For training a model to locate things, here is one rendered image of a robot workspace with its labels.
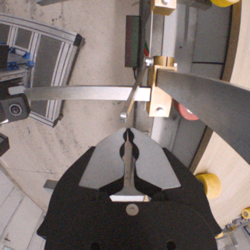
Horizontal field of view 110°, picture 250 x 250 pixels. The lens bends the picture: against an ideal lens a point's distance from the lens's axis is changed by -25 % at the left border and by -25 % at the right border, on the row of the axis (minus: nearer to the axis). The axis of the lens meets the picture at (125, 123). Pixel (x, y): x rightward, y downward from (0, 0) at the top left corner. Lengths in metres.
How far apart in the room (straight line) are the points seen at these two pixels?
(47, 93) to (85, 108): 0.96
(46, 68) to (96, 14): 0.62
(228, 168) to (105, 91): 0.48
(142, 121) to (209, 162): 0.28
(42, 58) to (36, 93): 0.80
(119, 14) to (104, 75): 0.55
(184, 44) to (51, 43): 0.90
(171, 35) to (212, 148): 0.43
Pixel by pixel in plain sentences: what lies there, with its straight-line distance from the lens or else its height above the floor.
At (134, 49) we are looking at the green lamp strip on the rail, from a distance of 0.42.
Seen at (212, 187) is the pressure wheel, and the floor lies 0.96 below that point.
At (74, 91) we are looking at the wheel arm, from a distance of 0.29.
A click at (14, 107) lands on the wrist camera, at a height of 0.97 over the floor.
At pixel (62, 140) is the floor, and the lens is 1.60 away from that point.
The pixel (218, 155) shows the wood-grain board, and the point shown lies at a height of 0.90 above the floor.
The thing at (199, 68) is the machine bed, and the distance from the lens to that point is 0.52.
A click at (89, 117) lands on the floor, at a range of 1.29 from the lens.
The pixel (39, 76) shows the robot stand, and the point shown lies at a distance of 1.16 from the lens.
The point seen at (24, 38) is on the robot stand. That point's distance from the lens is 1.26.
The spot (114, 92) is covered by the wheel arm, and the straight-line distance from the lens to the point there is 0.27.
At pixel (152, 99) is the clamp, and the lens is 0.27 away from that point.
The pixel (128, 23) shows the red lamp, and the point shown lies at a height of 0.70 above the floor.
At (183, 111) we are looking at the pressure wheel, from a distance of 0.26.
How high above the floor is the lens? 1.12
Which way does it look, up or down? 62 degrees down
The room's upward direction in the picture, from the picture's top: 180 degrees clockwise
